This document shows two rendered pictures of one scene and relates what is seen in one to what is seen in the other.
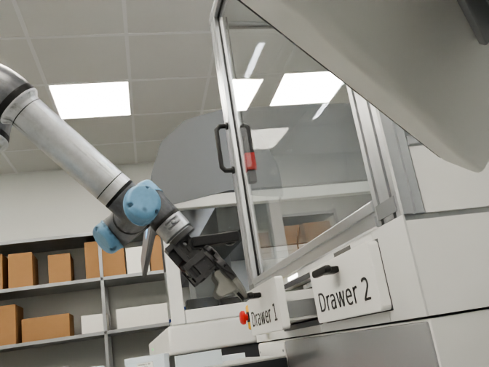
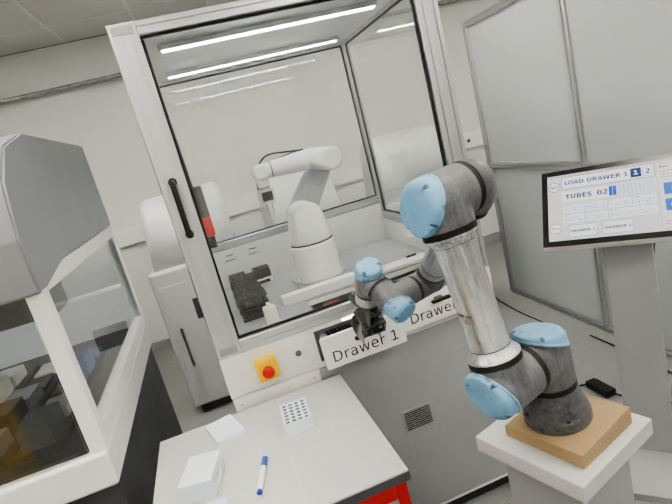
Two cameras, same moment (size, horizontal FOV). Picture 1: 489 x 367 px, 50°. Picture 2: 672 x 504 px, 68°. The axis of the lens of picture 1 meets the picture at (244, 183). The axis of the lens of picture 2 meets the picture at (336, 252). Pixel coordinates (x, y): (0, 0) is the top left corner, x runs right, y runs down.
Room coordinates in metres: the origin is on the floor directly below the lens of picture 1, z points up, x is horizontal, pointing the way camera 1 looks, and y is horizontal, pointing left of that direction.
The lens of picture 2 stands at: (1.23, 1.55, 1.56)
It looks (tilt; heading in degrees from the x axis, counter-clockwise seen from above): 13 degrees down; 272
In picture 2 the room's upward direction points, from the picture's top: 15 degrees counter-clockwise
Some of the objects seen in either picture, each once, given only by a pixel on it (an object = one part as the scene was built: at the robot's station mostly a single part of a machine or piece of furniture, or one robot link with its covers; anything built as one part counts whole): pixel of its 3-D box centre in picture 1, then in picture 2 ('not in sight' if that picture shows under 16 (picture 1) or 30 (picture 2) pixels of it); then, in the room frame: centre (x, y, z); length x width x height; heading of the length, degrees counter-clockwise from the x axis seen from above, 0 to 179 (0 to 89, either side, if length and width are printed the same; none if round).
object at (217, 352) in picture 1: (198, 360); (296, 415); (1.51, 0.20, 0.78); 0.12 x 0.08 x 0.04; 102
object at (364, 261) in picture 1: (344, 286); (437, 304); (0.98, -0.15, 0.87); 0.29 x 0.02 x 0.11; 15
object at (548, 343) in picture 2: not in sight; (541, 354); (0.87, 0.52, 0.96); 0.13 x 0.12 x 0.14; 31
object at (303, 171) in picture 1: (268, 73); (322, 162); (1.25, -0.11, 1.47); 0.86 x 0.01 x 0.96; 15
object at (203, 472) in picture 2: (148, 364); (202, 476); (1.76, 0.39, 0.79); 0.13 x 0.09 x 0.05; 91
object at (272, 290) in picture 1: (265, 308); (364, 340); (1.26, 0.00, 0.87); 0.29 x 0.02 x 0.11; 15
